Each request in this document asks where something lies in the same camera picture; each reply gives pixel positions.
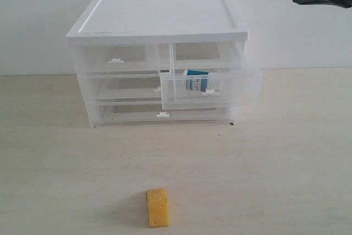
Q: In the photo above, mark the clear wide drawer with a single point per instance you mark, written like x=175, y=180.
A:
x=152, y=111
x=112, y=87

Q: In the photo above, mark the clear middle wide drawer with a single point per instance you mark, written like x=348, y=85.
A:
x=112, y=87

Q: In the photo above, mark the white plastic drawer cabinet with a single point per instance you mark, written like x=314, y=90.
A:
x=149, y=22

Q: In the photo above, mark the white blue labelled bottle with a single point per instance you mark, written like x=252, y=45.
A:
x=201, y=81

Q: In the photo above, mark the clear bottom wide drawer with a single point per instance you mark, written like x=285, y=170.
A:
x=152, y=111

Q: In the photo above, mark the yellow sponge block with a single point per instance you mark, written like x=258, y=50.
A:
x=157, y=207

